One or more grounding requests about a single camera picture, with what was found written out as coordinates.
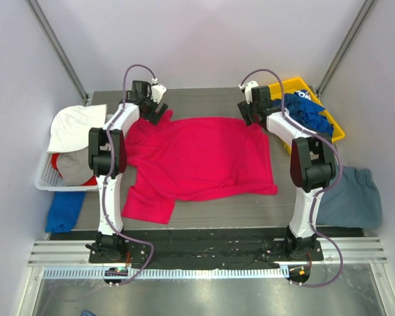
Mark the pink t shirt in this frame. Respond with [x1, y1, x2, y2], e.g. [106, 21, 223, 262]
[121, 111, 278, 224]

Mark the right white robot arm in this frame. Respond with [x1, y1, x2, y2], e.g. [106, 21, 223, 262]
[238, 81, 336, 260]

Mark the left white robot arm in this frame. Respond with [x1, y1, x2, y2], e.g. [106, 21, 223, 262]
[86, 78, 168, 263]

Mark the blue t shirt in tray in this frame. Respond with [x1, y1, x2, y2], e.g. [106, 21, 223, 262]
[284, 90, 334, 136]

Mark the yellow plastic tray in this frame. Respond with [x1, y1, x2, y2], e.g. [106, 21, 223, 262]
[282, 77, 345, 143]

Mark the white t shirt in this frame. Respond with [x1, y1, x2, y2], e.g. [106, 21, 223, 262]
[47, 104, 107, 153]

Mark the grey t shirt in basket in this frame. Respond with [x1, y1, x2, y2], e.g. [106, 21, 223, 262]
[57, 148, 93, 186]

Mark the white plastic basket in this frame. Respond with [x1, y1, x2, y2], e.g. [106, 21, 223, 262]
[34, 113, 115, 192]

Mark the grey-blue t shirt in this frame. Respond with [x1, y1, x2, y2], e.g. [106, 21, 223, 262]
[316, 167, 382, 229]

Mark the blue cloth at left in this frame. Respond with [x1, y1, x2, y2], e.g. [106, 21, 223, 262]
[45, 192, 86, 234]

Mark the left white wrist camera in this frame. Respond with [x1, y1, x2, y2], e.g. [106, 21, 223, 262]
[151, 78, 167, 104]

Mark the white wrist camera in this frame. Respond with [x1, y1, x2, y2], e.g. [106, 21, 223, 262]
[151, 78, 167, 104]
[239, 80, 259, 104]

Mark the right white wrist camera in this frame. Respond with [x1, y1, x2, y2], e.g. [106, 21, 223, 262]
[239, 80, 259, 104]

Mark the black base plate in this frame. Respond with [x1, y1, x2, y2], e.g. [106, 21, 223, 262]
[86, 228, 324, 270]

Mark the white slotted cable duct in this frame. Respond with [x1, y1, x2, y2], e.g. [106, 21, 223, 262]
[43, 266, 289, 280]

